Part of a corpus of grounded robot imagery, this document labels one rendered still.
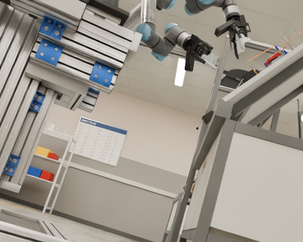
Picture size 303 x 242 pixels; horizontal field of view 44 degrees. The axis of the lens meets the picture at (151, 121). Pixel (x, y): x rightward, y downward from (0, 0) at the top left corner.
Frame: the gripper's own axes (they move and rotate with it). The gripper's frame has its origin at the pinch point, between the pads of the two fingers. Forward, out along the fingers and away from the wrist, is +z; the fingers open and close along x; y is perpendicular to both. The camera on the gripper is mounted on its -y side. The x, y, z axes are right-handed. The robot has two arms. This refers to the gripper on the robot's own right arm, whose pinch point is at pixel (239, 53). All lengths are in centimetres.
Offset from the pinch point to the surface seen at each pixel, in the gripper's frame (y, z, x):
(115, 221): -43, -25, 755
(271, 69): -3.5, 25.0, -28.9
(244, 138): -20, 49, -24
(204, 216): -39, 72, -20
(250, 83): -12.4, 28.9, -27.3
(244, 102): -10.6, 30.5, -13.2
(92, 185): -86, -115, 752
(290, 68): 11.1, 19.9, -17.3
